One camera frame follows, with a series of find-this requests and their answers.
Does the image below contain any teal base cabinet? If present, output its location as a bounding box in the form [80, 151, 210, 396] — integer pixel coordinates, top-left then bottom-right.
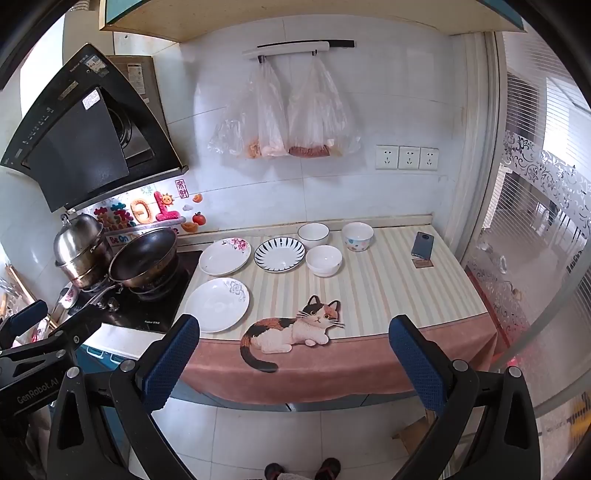
[74, 344, 416, 480]

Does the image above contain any dark wok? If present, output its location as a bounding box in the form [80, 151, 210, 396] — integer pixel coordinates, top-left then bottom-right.
[69, 227, 179, 319]

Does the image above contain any black induction cooktop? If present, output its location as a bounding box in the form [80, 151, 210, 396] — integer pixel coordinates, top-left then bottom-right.
[69, 249, 204, 333]

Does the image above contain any striped cat print mat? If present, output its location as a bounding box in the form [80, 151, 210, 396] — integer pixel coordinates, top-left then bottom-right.
[178, 224, 502, 407]

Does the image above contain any black range hood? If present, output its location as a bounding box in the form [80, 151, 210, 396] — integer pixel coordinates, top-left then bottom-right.
[0, 44, 190, 213]

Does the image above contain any person's right shoe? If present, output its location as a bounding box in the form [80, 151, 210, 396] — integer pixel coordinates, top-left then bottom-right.
[314, 457, 342, 480]

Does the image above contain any white plate with blue leaves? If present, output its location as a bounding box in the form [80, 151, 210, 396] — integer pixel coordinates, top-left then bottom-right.
[254, 236, 306, 273]

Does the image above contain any group of colourful wall stickers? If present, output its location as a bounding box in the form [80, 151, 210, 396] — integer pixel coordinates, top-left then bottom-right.
[92, 179, 206, 247]

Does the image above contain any white plate with grey flower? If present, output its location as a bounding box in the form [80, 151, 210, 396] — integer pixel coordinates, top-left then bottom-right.
[185, 278, 250, 333]

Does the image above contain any white wall rack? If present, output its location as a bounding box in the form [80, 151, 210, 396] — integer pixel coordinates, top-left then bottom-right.
[242, 41, 356, 62]

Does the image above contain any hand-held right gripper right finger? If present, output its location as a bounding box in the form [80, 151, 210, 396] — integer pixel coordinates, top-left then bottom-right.
[388, 315, 541, 480]

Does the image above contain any printed bowl with blue rim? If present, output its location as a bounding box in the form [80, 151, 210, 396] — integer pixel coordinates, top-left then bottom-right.
[342, 222, 375, 253]

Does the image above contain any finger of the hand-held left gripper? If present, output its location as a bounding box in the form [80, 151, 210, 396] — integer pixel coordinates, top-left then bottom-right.
[0, 300, 49, 347]
[0, 305, 106, 370]

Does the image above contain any steel steamer pot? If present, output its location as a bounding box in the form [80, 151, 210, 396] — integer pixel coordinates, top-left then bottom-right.
[53, 212, 116, 289]

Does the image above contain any white floral pot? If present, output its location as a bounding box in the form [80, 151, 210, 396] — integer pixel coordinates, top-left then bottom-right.
[58, 285, 80, 312]

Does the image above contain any white bowl with black rim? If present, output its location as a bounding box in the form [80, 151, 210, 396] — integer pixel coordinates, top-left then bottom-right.
[297, 222, 330, 247]

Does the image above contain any wooden wall cabinet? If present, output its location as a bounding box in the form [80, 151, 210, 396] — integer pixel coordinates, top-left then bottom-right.
[99, 0, 528, 45]

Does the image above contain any plain white bowl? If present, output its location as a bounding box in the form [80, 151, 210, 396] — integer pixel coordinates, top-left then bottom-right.
[305, 245, 342, 278]

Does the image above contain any wooden rack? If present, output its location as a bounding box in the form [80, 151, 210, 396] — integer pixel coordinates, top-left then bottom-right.
[0, 264, 61, 329]

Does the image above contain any clear plastic bag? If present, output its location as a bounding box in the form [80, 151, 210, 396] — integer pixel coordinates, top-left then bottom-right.
[286, 56, 362, 158]
[208, 60, 290, 160]

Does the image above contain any white plate with pink flowers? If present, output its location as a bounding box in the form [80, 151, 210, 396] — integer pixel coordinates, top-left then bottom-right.
[198, 237, 252, 277]

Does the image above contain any cardboard piece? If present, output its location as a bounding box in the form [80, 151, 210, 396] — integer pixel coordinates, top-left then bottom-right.
[392, 410, 440, 459]

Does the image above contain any blue smartphone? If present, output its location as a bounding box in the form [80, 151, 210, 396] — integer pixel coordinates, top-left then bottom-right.
[411, 232, 437, 260]

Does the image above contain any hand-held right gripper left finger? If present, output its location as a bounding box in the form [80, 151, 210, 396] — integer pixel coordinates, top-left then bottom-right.
[46, 314, 201, 480]

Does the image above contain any frosted pattern glass door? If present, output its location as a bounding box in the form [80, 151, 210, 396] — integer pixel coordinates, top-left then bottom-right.
[466, 32, 591, 416]

